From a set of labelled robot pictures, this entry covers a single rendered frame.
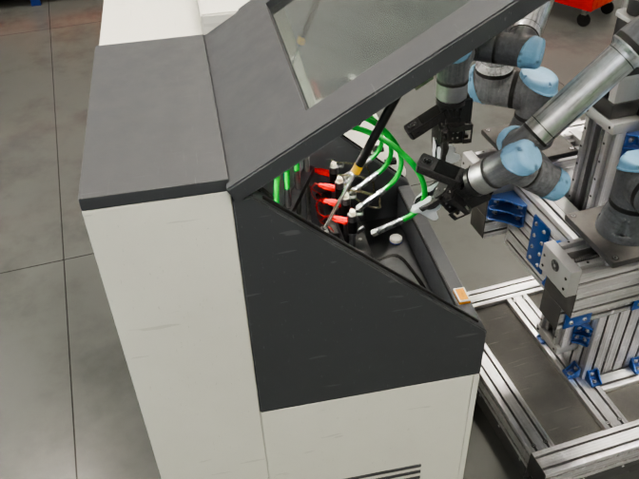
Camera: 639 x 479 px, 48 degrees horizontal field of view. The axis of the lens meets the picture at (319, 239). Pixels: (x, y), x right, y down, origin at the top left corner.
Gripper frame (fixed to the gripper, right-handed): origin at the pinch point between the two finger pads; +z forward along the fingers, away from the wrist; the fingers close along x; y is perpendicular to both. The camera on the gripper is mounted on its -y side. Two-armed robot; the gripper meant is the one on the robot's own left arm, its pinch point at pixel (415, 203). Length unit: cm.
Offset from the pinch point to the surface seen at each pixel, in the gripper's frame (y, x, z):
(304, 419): 16, -47, 38
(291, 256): -21.9, -35.0, -1.3
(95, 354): -17, -19, 181
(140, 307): -39, -55, 20
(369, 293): -0.8, -28.6, 0.7
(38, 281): -52, 7, 223
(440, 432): 53, -30, 32
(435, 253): 21.5, 7.6, 18.4
